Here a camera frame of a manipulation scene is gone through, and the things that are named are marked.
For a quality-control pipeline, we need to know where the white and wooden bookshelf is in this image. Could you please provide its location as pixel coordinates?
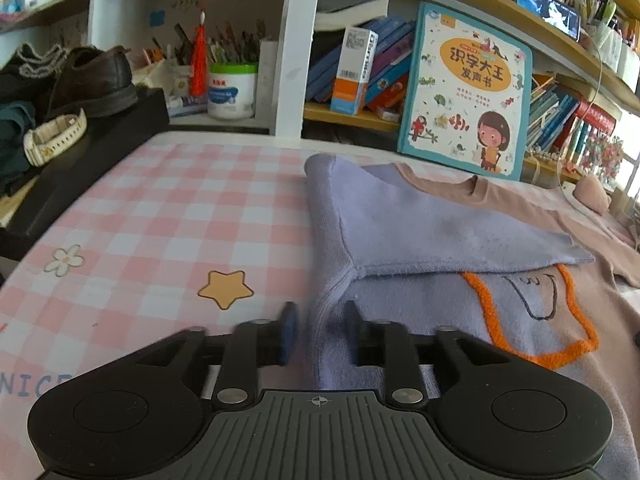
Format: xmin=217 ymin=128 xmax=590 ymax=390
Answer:
xmin=0 ymin=0 xmax=640 ymax=196

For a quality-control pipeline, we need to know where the pink checked cartoon table mat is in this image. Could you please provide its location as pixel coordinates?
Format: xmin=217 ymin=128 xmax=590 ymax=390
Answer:
xmin=0 ymin=135 xmax=640 ymax=466

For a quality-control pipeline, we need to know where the red tassel charm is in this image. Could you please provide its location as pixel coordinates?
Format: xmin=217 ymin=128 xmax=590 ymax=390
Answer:
xmin=189 ymin=0 xmax=211 ymax=97

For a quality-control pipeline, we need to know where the brown leather shoe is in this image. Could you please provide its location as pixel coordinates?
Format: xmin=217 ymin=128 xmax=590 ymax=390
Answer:
xmin=47 ymin=46 xmax=138 ymax=118

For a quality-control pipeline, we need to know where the bundle of pens and pencils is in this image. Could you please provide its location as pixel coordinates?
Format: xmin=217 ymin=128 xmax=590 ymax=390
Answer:
xmin=207 ymin=20 xmax=266 ymax=66

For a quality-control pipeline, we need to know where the white canister pen holder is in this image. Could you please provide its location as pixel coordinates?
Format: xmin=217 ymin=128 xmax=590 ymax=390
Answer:
xmin=207 ymin=62 xmax=258 ymax=121

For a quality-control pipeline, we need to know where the white wristwatch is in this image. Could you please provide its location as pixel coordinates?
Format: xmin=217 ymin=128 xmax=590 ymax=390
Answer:
xmin=23 ymin=109 xmax=88 ymax=167

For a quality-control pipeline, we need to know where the pink and purple sweater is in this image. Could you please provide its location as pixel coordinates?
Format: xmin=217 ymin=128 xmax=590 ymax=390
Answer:
xmin=304 ymin=154 xmax=640 ymax=480

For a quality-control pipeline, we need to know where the children's picture book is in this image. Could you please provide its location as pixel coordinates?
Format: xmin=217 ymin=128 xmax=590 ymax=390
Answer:
xmin=397 ymin=2 xmax=533 ymax=181

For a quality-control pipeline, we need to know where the white and orange toothpaste box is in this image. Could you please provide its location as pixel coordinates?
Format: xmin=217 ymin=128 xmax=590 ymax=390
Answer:
xmin=330 ymin=26 xmax=378 ymax=116

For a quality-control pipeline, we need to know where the pink flower decoration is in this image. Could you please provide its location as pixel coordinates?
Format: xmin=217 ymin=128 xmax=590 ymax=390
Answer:
xmin=590 ymin=135 xmax=627 ymax=181

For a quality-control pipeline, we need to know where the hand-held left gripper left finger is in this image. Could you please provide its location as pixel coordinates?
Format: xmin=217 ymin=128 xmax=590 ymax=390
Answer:
xmin=132 ymin=301 xmax=299 ymax=411

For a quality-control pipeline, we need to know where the black box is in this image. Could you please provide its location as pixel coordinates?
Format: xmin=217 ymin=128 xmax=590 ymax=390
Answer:
xmin=0 ymin=87 xmax=171 ymax=261

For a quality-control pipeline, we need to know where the white cable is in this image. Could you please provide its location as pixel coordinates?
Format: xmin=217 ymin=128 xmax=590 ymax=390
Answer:
xmin=555 ymin=25 xmax=621 ymax=211

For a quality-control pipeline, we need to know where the row of colourful thin books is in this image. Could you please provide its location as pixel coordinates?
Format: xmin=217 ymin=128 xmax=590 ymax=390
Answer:
xmin=525 ymin=72 xmax=621 ymax=161

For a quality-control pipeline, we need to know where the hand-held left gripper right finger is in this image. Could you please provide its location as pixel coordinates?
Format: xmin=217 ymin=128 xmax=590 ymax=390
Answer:
xmin=344 ymin=301 xmax=506 ymax=411

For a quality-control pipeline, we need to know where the black shoe with white trim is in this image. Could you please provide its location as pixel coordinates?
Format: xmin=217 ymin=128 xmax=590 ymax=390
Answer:
xmin=0 ymin=44 xmax=68 ymax=106

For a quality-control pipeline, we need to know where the pink plush toy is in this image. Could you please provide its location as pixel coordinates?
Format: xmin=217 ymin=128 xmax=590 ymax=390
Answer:
xmin=572 ymin=176 xmax=612 ymax=213

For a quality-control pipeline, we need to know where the row of blue books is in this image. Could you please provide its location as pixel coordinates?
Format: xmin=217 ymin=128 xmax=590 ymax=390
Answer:
xmin=306 ymin=16 xmax=416 ymax=121

